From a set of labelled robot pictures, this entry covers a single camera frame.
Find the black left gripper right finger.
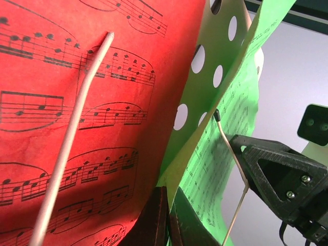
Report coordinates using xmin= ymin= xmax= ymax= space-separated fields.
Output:
xmin=169 ymin=188 xmax=220 ymax=246

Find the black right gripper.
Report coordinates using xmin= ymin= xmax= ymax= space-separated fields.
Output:
xmin=230 ymin=135 xmax=327 ymax=243

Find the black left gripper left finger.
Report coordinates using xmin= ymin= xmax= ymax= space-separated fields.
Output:
xmin=119 ymin=187 xmax=169 ymax=246

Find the green sheet music page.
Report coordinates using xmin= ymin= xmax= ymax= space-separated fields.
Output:
xmin=156 ymin=0 xmax=298 ymax=246

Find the red sheet music page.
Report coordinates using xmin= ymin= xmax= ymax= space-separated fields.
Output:
xmin=1 ymin=1 xmax=206 ymax=245

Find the pink folding music stand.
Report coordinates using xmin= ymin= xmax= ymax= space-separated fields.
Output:
xmin=28 ymin=0 xmax=264 ymax=246

